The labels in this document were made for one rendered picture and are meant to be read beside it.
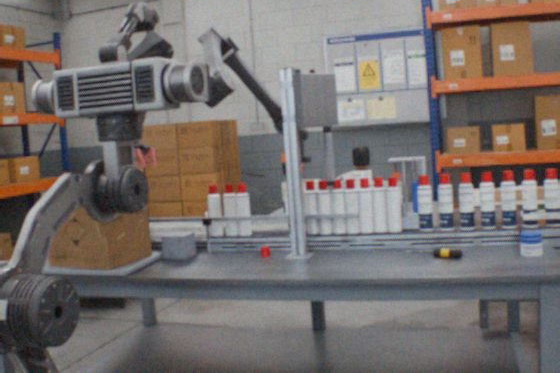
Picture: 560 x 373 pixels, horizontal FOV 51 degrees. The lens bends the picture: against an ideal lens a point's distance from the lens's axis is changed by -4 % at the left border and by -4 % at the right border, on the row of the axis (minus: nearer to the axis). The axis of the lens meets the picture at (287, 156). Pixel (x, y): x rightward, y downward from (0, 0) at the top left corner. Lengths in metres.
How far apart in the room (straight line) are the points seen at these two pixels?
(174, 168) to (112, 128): 3.99
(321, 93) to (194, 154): 3.71
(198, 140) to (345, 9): 2.29
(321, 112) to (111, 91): 0.74
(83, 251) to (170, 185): 3.75
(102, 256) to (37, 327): 0.66
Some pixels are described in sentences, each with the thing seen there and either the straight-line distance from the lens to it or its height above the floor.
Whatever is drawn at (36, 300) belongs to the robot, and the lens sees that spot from 1.55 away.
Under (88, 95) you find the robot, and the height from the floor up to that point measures 1.44.
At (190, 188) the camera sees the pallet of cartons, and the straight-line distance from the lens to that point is 5.84.
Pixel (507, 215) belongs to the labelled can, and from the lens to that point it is 2.25.
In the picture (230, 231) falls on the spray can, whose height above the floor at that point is 0.90.
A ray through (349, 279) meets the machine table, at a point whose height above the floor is 0.83.
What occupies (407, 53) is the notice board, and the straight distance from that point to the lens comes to 6.60.
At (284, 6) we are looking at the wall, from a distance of 7.09.
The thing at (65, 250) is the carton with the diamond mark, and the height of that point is 0.91.
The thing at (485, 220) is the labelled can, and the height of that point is 0.92.
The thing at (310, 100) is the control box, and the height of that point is 1.38.
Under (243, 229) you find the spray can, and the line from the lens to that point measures 2.38.
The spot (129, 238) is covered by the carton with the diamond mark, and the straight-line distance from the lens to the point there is 2.23.
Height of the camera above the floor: 1.30
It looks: 3 degrees down
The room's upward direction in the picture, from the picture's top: 4 degrees counter-clockwise
